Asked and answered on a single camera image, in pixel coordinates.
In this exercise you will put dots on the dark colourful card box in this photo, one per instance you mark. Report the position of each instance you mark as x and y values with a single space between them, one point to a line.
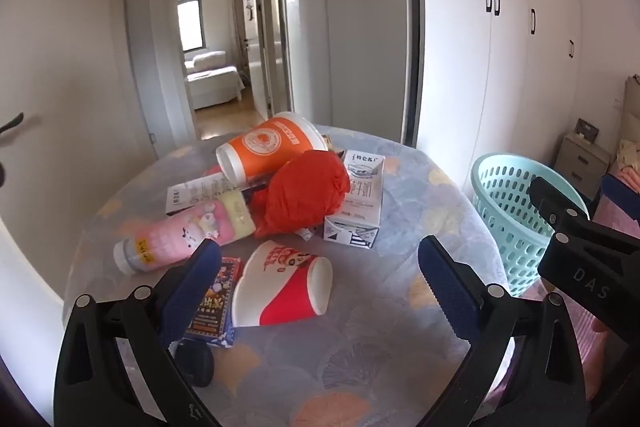
212 312

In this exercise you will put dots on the dark picture frame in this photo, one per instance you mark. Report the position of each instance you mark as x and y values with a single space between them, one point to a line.
586 130

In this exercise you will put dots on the black oval object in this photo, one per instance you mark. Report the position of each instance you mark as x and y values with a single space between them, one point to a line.
197 362

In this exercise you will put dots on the dark framed window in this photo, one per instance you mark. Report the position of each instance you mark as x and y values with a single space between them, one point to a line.
189 24

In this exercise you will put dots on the pink drink bottle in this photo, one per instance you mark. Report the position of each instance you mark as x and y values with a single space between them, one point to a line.
175 237

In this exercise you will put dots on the orange paper cup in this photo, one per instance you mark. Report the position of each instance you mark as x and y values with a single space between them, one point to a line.
270 142

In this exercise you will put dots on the red plastic bag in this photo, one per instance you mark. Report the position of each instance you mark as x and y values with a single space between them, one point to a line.
300 192

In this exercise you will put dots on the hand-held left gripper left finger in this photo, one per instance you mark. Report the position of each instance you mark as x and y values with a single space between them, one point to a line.
192 292

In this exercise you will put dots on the white open hall door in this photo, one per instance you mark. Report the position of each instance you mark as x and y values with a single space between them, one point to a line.
272 32

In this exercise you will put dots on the white wardrobe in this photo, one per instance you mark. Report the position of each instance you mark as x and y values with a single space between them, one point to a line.
460 57

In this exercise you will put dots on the teal plastic basket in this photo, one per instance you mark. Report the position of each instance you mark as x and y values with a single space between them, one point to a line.
505 217

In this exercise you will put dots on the black sliding door frame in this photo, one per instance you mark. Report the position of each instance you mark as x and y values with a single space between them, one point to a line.
412 32

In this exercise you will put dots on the bed with pink bedding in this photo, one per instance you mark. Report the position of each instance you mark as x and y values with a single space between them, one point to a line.
625 207

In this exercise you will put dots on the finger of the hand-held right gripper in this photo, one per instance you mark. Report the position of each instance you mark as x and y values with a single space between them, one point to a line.
547 202

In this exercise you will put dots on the beige nightstand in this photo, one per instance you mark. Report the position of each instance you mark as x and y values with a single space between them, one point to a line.
580 167

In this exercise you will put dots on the white printed paper box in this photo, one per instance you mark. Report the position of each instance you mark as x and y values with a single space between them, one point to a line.
192 194

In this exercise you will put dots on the red white paper bowl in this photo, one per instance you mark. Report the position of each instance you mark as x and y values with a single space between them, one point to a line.
280 302

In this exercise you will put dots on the white bed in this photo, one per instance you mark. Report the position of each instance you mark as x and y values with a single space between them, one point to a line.
212 79

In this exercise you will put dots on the white room door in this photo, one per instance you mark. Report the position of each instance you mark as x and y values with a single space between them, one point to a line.
60 82

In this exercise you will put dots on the white milk carton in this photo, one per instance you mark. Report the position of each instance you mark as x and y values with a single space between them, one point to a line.
362 207

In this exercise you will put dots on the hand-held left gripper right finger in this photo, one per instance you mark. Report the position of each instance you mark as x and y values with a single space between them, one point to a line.
445 292

